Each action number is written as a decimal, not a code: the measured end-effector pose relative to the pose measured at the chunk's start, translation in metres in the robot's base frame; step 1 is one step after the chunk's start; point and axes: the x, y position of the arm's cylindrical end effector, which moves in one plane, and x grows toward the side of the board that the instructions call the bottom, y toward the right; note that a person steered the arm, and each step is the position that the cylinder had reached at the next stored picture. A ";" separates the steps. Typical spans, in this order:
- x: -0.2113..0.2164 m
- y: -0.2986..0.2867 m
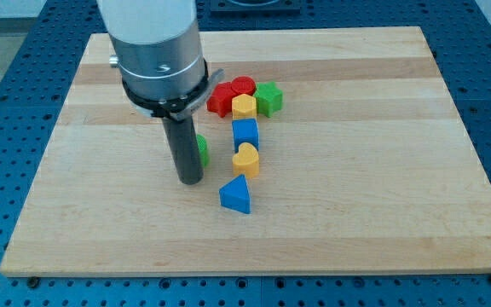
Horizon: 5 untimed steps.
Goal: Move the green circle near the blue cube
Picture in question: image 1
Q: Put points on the blue cube block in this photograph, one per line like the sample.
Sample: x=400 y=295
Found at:
x=245 y=130

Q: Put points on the green circle block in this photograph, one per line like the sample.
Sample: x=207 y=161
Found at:
x=203 y=150

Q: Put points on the green star block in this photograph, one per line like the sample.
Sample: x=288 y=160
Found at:
x=269 y=98

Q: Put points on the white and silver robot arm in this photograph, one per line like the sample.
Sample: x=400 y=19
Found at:
x=159 y=54

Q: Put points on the yellow heart block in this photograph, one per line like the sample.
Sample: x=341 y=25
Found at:
x=246 y=161

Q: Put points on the blue triangle block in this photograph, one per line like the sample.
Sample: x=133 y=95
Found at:
x=235 y=195

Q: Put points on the yellow hexagon block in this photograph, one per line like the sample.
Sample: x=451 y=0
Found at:
x=244 y=107

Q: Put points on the red circle block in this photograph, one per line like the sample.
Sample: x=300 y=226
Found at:
x=243 y=85

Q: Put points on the red star block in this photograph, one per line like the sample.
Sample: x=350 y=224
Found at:
x=221 y=98

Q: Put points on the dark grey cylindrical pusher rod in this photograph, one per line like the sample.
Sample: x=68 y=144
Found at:
x=184 y=148

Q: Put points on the light wooden board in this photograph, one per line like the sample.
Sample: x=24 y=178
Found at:
x=366 y=170

